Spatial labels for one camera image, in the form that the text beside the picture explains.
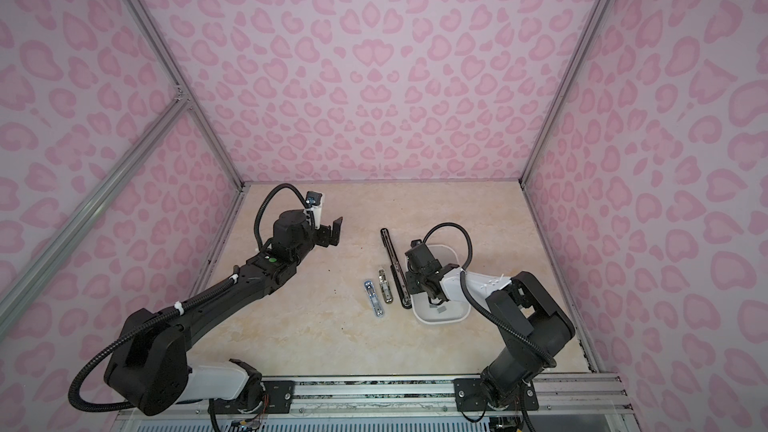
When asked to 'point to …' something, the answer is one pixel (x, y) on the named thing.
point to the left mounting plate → (278, 398)
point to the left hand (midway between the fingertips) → (327, 209)
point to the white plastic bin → (446, 311)
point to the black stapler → (400, 284)
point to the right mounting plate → (470, 397)
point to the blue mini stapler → (370, 288)
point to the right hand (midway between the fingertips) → (417, 276)
